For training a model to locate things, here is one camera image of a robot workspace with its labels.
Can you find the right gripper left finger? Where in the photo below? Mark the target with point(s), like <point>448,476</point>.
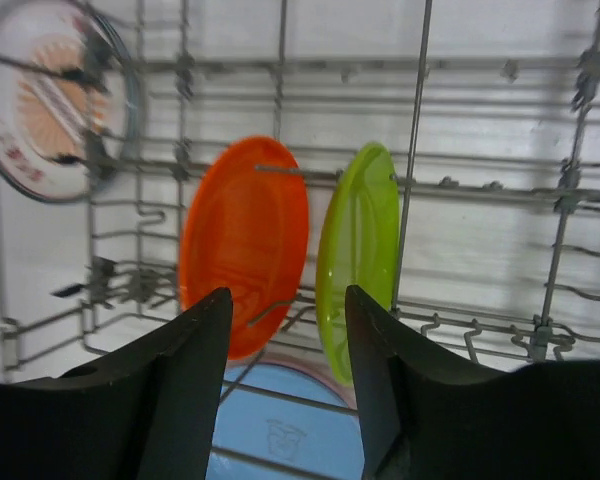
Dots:
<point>144,411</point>

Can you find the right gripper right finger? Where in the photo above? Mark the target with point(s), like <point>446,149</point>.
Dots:
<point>428,413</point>

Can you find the pink plate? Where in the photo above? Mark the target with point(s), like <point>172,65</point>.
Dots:
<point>300,367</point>

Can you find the white plate brown floral pattern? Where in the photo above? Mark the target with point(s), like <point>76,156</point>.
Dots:
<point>70,102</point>

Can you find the grey wire dish rack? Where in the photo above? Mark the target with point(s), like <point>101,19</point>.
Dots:
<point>490,156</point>

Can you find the small orange plate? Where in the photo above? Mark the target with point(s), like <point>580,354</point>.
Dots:
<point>247,229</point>

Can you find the blue plate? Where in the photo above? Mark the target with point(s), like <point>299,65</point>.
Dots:
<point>297,436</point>

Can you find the small green plate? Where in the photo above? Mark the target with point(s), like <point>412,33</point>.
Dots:
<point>358,246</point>

